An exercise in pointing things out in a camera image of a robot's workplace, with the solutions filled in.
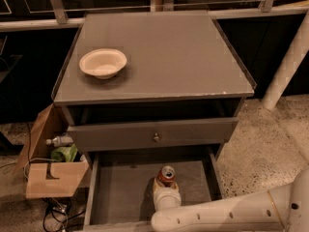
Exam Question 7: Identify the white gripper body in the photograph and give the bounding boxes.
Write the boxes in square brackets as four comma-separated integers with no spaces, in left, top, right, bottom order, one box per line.
[154,190,182,211]

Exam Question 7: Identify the red coke can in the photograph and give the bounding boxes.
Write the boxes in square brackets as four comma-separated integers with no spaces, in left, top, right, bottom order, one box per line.
[157,165,176,187]

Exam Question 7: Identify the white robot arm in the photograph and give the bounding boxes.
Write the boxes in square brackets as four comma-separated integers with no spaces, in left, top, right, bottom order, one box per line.
[151,168,309,232]

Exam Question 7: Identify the open grey middle drawer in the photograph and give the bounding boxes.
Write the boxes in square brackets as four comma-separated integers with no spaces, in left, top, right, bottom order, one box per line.
[83,145,226,232]

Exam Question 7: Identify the round metal drawer knob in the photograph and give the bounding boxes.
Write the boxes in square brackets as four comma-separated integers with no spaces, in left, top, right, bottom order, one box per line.
[153,133,160,142]

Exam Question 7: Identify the grey top drawer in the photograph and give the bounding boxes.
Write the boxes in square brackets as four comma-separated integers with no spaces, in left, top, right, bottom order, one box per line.
[68,117,239,153]

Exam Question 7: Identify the grey drawer cabinet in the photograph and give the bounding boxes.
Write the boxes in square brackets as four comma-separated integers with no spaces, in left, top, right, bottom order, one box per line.
[50,10,257,232]

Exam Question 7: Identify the green plastic bag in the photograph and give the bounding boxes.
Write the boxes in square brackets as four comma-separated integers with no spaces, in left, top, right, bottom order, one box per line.
[51,144,77,162]

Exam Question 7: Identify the clear plastic bottle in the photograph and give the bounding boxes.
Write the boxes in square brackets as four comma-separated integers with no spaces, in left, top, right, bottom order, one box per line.
[45,135,73,147]

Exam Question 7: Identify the brown cardboard box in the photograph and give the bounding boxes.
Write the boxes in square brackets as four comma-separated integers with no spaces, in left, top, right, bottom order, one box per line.
[14,104,90,199]

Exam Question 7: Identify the white paper bowl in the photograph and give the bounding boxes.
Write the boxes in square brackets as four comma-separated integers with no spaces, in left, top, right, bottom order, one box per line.
[79,48,127,79]

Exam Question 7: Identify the white slanted pole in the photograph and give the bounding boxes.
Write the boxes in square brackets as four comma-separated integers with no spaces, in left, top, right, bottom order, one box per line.
[261,12,309,110]

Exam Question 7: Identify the metal window railing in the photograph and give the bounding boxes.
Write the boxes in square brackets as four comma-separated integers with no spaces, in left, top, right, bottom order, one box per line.
[0,0,309,33]

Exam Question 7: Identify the black floor cables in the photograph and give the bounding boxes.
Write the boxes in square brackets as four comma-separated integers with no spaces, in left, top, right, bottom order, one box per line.
[42,199,87,232]

